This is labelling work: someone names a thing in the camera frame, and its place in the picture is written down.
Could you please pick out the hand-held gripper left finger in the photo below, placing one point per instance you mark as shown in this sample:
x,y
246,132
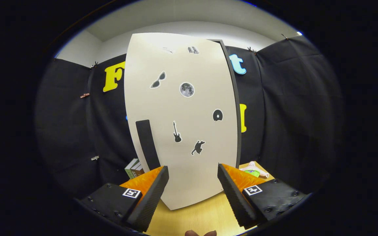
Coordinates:
x,y
152,196

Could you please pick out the red clothes peg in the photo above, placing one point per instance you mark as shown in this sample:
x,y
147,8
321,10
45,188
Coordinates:
x,y
85,95

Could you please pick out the dark grey cabinet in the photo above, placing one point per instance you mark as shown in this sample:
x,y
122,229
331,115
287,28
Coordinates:
x,y
238,98

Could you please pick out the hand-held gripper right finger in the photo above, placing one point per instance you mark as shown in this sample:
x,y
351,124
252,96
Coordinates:
x,y
233,198

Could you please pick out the brown book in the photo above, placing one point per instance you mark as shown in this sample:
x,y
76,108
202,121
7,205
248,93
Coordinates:
x,y
139,170

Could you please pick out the green and white plush toy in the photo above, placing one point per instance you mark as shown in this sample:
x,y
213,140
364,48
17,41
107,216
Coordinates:
x,y
254,172

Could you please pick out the black backdrop cloth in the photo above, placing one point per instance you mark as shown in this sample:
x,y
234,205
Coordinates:
x,y
290,114

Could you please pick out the green and white book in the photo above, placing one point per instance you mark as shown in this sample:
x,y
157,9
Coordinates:
x,y
130,169

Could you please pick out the white clothes peg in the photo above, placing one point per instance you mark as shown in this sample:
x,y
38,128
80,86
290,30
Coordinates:
x,y
94,158

